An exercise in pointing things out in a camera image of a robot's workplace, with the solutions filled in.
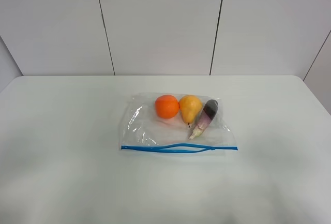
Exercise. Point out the orange fruit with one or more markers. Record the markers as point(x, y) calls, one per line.
point(166, 106)

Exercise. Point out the purple eggplant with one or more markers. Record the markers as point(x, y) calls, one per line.
point(206, 117)

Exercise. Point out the clear zip bag blue seal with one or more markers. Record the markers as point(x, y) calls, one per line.
point(143, 130)

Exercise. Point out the yellow pear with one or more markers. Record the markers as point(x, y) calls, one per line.
point(190, 106)

